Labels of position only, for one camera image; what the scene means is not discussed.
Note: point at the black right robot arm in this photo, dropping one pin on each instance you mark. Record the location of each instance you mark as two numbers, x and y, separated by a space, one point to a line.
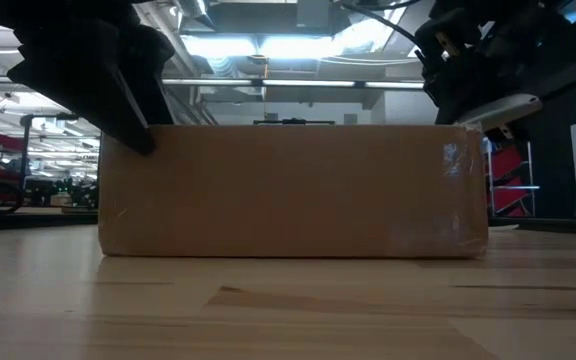
543 50

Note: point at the long LED light bar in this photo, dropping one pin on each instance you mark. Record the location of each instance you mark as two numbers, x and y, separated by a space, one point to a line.
293 83

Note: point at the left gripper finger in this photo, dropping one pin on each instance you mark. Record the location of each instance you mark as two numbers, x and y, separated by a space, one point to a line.
83 90
153 65

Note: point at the metal rack with red bins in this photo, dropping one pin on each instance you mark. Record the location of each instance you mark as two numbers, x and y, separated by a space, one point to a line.
505 165

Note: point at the distant black station frame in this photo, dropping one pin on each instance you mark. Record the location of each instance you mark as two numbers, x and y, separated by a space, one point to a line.
293 121
48 117

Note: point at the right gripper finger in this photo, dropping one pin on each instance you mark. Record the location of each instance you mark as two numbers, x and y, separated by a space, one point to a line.
448 102

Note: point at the taped brown cardboard box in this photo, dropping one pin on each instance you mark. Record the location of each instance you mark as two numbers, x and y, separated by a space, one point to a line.
293 190

